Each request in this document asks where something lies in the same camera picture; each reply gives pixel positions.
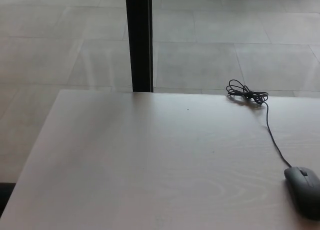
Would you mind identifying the black computer mouse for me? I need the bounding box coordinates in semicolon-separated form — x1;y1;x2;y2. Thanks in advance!
283;166;320;221

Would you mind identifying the black vertical post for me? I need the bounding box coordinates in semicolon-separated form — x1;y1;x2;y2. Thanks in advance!
124;0;154;93

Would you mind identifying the black mouse cable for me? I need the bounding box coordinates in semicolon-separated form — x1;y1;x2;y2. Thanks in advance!
226;79;293;168

